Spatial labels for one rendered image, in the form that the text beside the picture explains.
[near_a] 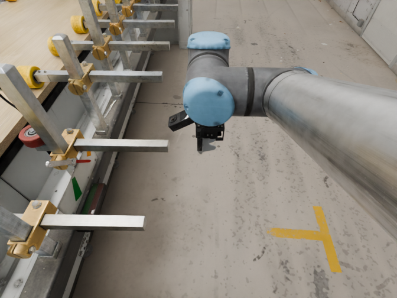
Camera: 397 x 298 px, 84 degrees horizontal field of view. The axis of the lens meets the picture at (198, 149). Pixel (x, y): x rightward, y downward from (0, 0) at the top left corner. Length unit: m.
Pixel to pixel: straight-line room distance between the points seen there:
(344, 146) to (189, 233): 1.34
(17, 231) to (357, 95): 0.67
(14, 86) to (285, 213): 1.50
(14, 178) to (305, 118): 0.92
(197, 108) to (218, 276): 1.15
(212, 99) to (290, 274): 1.27
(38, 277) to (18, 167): 0.38
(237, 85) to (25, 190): 0.85
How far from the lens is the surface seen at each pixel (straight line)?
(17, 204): 1.01
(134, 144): 0.73
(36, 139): 0.82
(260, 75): 0.41
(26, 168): 1.02
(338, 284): 1.60
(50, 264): 0.82
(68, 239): 0.82
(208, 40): 0.49
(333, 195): 1.85
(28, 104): 0.68
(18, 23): 1.77
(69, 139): 0.82
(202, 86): 0.37
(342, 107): 0.21
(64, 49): 0.85
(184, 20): 3.16
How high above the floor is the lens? 1.39
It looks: 49 degrees down
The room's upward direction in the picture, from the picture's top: straight up
